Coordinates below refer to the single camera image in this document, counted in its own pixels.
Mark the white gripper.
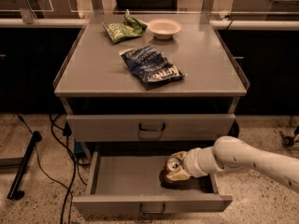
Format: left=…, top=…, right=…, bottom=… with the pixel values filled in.
left=164, top=147, right=223, bottom=182

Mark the blue chip bag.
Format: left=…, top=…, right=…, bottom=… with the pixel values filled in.
left=119, top=46, right=185, bottom=89

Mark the black metal floor bar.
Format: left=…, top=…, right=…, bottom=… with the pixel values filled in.
left=7, top=131, right=42, bottom=200

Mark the grey drawer cabinet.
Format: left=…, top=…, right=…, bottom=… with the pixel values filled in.
left=52, top=13, right=250, bottom=161

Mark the white paper bowl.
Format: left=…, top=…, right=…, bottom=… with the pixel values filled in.
left=148, top=19, right=181, bottom=40

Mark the black caster wheel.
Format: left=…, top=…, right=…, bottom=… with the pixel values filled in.
left=279, top=126, right=299, bottom=147

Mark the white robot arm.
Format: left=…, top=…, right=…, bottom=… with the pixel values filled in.
left=164, top=136, right=299, bottom=192

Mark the green chip bag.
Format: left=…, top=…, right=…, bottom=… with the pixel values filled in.
left=102, top=10, right=148, bottom=44

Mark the closed top drawer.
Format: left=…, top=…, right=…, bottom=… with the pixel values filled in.
left=66, top=114, right=235, bottom=142

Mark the red coke can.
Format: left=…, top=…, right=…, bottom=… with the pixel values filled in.
left=164, top=156, right=181, bottom=175

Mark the open middle drawer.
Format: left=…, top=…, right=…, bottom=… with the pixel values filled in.
left=73, top=151, right=233, bottom=216

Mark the black floor cable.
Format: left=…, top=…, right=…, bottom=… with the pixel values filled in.
left=15, top=113, right=92, bottom=224

